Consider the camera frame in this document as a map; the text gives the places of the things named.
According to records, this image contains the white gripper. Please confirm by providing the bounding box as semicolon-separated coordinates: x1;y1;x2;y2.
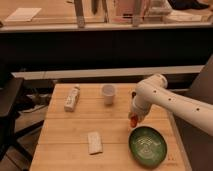
128;103;150;122

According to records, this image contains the red pepper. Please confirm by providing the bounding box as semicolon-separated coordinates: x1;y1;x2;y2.
130;117;138;128

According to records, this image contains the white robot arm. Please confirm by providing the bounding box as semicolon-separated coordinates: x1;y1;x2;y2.
129;74;213;136

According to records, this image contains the green ceramic bowl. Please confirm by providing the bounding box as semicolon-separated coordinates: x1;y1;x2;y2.
128;126;167;168

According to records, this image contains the white folded cloth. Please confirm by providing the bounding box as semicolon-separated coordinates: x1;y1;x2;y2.
88;132;103;155

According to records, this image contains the white paper sheet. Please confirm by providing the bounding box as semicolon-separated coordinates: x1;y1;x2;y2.
5;8;41;22

